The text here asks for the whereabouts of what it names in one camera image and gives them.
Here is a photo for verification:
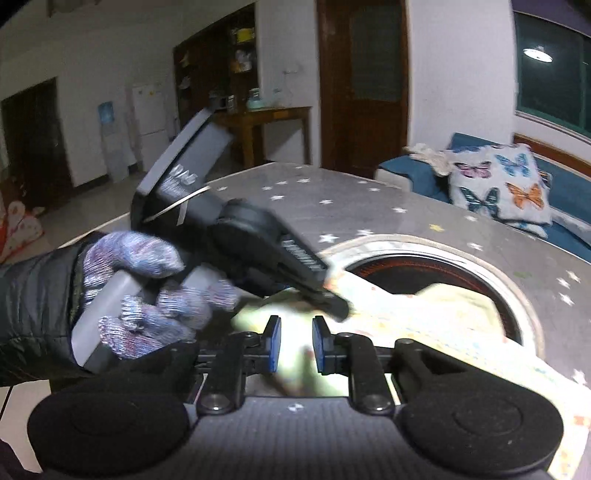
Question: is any colourful patterned children's garment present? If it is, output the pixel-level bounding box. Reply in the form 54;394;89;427
232;270;590;479

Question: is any black jacket left forearm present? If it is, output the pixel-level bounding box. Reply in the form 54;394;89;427
0;232;103;387

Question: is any left gloved hand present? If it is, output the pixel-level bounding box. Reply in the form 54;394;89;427
81;230;242;361

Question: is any water dispenser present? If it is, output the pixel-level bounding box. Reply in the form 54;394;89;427
97;101;129;183

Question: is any white refrigerator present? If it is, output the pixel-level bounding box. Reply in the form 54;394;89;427
131;84;169;172

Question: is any wooden side table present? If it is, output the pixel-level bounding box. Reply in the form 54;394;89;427
213;106;312;169

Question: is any dark wooden shelf cabinet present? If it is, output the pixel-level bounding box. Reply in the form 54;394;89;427
173;3;259;126

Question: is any crumpled beige cloth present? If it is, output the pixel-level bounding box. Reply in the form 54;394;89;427
404;143;453;177

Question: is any butterfly print pillow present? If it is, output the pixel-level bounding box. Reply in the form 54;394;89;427
446;144;552;239

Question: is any brown wooden door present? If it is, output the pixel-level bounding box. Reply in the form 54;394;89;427
317;0;409;178

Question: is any blue sofa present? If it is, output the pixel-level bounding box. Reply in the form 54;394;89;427
376;133;590;261

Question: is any dark window with green frame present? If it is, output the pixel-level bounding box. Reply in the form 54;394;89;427
514;13;590;137

